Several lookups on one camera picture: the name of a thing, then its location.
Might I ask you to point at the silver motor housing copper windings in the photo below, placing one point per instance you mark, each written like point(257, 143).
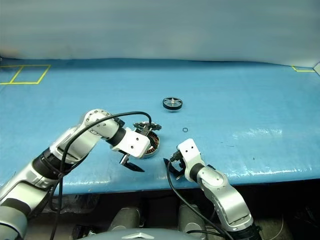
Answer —
point(153, 145)

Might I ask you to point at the black spoked rotor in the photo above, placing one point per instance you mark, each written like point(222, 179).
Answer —
point(172, 107)

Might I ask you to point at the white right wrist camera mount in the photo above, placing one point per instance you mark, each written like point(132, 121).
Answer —
point(190, 152)

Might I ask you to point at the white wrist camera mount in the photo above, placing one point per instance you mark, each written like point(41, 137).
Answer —
point(190, 152)
point(135, 145)

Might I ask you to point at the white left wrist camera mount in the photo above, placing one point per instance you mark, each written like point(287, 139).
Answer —
point(135, 145)

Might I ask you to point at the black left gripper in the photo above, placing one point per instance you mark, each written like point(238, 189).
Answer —
point(124, 158)

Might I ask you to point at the grey robot torso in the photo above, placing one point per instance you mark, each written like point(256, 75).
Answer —
point(140, 236)

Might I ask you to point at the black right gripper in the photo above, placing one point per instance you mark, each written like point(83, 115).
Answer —
point(178, 163)

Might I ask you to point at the grey rounded shape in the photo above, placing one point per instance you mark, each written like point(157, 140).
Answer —
point(125, 218)
point(191, 220)

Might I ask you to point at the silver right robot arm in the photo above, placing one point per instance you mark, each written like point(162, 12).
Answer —
point(225, 195)

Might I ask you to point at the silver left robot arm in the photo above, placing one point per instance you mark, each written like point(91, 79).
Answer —
point(82, 142)

